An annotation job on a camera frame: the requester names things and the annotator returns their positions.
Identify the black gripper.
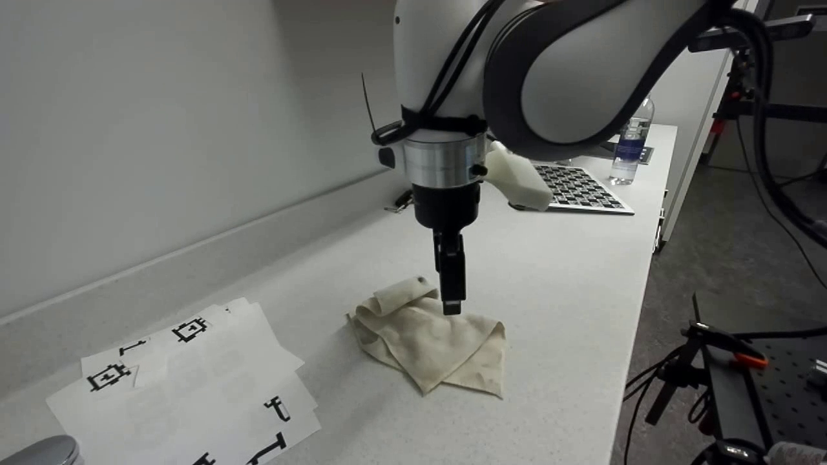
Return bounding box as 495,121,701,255
411,180,484,317

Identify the beige cloth towel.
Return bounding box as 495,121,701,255
344,273,510,399

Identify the grey countertop backsplash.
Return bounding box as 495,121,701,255
0,163,408,397

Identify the white keyboard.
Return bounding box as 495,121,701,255
534,160,637,216

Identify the clear water bottle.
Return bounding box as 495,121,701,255
611,94,656,187

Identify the white side cabinet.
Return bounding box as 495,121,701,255
656,48,738,253

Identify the black tripod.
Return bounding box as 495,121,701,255
624,291,774,428

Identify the white printed marker paper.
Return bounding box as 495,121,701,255
44,293,323,465

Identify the black round base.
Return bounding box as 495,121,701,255
692,437,770,465

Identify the black perforated breadboard plate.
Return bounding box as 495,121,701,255
701,331,827,448

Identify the grey rounded object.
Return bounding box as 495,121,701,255
764,438,827,465

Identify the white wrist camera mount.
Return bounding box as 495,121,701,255
486,140,557,213

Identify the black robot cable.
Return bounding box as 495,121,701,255
371,0,827,253

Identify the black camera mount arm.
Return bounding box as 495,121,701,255
713,45,827,176

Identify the black stereo camera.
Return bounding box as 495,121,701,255
760,10,818,44

